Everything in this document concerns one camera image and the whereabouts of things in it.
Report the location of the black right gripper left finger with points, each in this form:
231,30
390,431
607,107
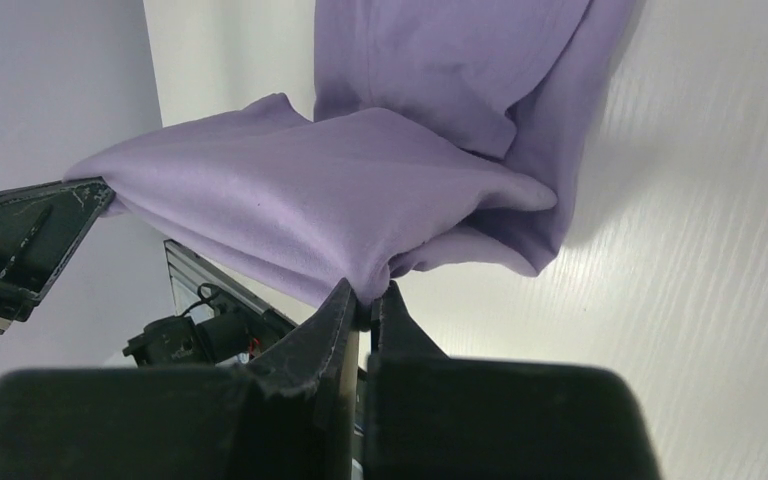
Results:
288,414

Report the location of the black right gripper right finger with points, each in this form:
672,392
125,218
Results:
432,416

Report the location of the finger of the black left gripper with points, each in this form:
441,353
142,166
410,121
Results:
41,226

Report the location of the purple t shirt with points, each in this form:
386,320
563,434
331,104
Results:
444,132

